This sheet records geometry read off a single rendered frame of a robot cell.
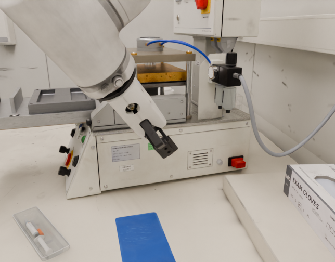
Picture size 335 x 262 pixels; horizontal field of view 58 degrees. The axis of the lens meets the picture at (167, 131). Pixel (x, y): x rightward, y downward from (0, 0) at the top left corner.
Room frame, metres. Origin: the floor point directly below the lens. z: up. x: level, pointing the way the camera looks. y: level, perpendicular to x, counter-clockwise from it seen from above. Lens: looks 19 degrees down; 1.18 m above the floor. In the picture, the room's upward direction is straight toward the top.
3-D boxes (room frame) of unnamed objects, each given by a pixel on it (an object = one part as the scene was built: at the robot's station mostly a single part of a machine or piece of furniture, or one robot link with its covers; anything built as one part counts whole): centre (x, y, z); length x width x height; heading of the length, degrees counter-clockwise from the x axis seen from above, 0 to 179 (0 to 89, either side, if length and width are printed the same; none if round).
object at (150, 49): (0.92, 0.02, 1.08); 0.31 x 0.24 x 0.13; 18
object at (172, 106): (0.78, 0.08, 0.96); 0.26 x 0.05 x 0.07; 108
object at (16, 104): (0.84, 0.34, 0.97); 0.30 x 0.22 x 0.08; 108
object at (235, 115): (0.94, 0.02, 0.93); 0.46 x 0.35 x 0.01; 108
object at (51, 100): (0.85, 0.30, 0.98); 0.20 x 0.17 x 0.03; 18
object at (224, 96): (0.76, -0.14, 1.05); 0.15 x 0.05 x 0.15; 18
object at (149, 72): (0.92, 0.05, 1.07); 0.22 x 0.17 x 0.10; 18
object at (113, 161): (0.91, 0.05, 0.84); 0.53 x 0.37 x 0.17; 108
